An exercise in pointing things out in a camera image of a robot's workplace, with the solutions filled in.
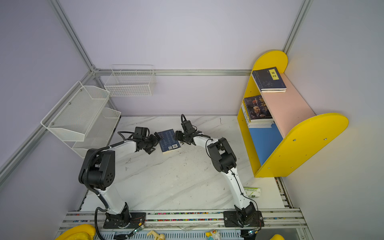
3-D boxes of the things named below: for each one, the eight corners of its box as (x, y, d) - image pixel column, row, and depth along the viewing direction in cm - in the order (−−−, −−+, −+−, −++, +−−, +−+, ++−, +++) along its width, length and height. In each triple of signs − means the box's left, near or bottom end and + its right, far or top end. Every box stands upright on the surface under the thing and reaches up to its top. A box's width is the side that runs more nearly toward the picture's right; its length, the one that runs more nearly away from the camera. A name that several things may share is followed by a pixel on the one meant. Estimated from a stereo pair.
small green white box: (246, 198, 83) (248, 196, 79) (244, 190, 86) (246, 187, 82) (259, 198, 83) (262, 196, 79) (257, 190, 86) (260, 187, 82)
